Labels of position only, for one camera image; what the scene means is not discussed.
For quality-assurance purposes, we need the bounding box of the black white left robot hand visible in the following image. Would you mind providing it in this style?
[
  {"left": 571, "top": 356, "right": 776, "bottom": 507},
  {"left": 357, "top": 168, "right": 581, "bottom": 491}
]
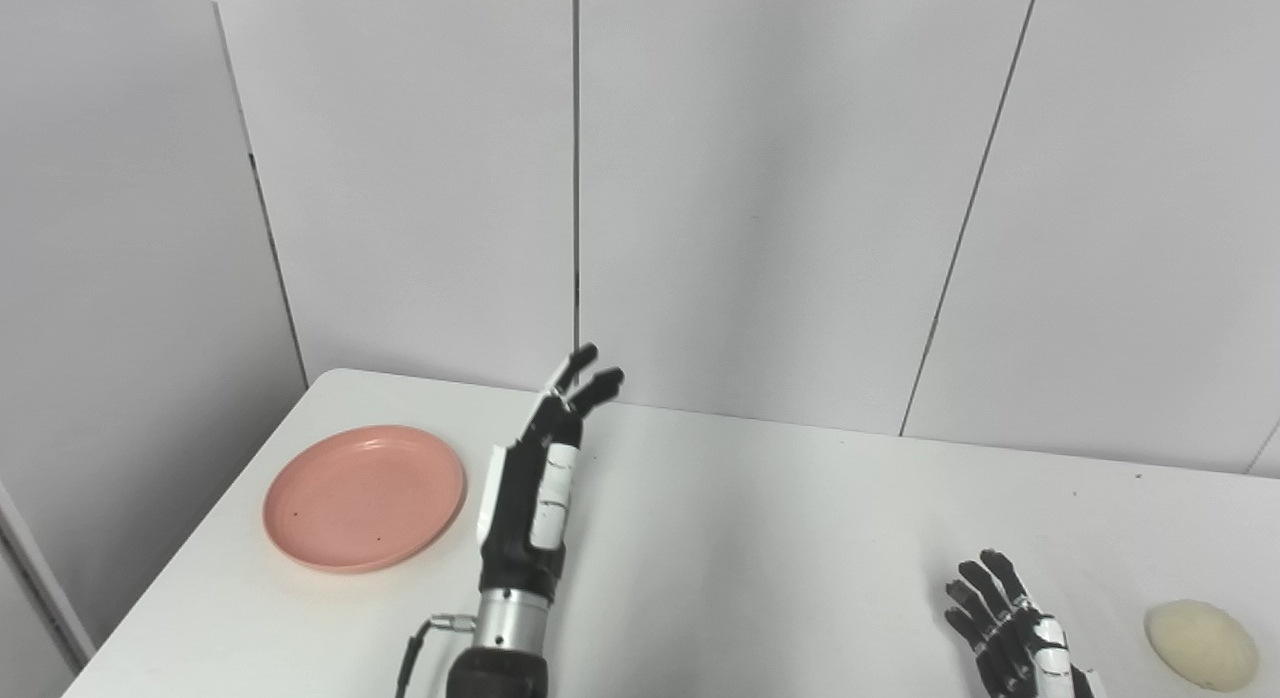
[{"left": 476, "top": 343, "right": 626, "bottom": 605}]

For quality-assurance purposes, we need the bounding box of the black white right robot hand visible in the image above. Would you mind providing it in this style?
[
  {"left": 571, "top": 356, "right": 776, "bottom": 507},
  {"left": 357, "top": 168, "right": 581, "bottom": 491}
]
[{"left": 944, "top": 549, "right": 1101, "bottom": 698}]

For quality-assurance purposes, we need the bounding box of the pink round plate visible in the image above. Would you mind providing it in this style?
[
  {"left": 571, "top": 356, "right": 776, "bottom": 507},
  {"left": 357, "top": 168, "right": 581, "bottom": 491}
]
[{"left": 263, "top": 425, "right": 468, "bottom": 575}]

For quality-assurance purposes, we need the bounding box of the cream steamed bun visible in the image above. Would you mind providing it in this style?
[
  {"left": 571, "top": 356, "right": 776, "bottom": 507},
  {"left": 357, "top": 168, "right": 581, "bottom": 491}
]
[{"left": 1144, "top": 599, "right": 1261, "bottom": 693}]

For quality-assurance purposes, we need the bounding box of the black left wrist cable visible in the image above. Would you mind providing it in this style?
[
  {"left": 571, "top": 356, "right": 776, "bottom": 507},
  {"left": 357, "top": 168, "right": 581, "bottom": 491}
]
[{"left": 395, "top": 614, "right": 477, "bottom": 698}]

